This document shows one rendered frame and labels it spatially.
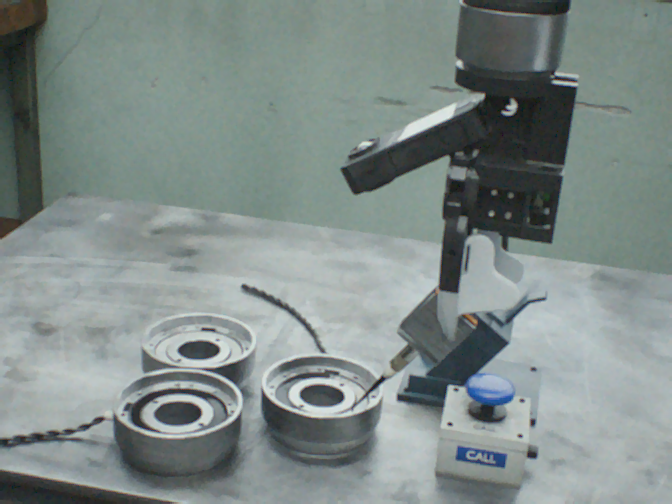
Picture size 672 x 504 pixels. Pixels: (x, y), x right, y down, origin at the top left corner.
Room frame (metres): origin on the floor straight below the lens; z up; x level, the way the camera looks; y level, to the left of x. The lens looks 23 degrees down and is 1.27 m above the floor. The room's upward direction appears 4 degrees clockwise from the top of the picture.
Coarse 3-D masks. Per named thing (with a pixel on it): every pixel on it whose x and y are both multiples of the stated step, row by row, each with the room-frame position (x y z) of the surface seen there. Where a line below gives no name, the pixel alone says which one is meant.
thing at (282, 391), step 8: (296, 376) 0.76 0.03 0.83; (304, 376) 0.76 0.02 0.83; (312, 376) 0.76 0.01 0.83; (320, 376) 0.77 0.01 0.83; (328, 376) 0.77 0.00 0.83; (280, 384) 0.75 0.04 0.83; (288, 384) 0.75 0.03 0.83; (280, 392) 0.73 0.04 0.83; (288, 392) 0.73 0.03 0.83; (280, 400) 0.72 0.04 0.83; (288, 400) 0.72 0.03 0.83; (296, 408) 0.71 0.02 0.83
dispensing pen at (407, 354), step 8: (408, 344) 0.70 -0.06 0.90; (400, 352) 0.70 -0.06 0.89; (408, 352) 0.70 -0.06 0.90; (416, 352) 0.69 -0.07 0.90; (392, 360) 0.70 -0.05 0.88; (400, 360) 0.70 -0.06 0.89; (408, 360) 0.70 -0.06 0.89; (392, 368) 0.70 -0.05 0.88; (400, 368) 0.70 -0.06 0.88; (384, 376) 0.70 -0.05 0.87; (392, 376) 0.70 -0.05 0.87; (376, 384) 0.70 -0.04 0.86; (368, 392) 0.71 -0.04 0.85; (360, 400) 0.71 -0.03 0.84
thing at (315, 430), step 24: (288, 360) 0.77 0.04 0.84; (312, 360) 0.78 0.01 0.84; (336, 360) 0.78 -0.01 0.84; (264, 384) 0.72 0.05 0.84; (312, 384) 0.75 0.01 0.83; (336, 384) 0.75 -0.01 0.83; (360, 384) 0.76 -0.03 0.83; (264, 408) 0.71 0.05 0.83; (288, 408) 0.69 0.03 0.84; (312, 408) 0.71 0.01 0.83; (336, 408) 0.71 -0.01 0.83; (288, 432) 0.69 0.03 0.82; (312, 432) 0.68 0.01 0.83; (336, 432) 0.68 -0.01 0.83; (360, 432) 0.69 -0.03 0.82
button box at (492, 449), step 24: (456, 408) 0.70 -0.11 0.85; (480, 408) 0.70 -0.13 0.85; (504, 408) 0.70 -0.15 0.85; (528, 408) 0.71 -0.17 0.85; (456, 432) 0.67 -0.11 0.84; (480, 432) 0.67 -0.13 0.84; (504, 432) 0.67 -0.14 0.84; (528, 432) 0.67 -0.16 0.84; (456, 456) 0.67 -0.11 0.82; (480, 456) 0.66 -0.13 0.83; (504, 456) 0.66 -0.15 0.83; (528, 456) 0.69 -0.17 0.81; (480, 480) 0.66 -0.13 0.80; (504, 480) 0.66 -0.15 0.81
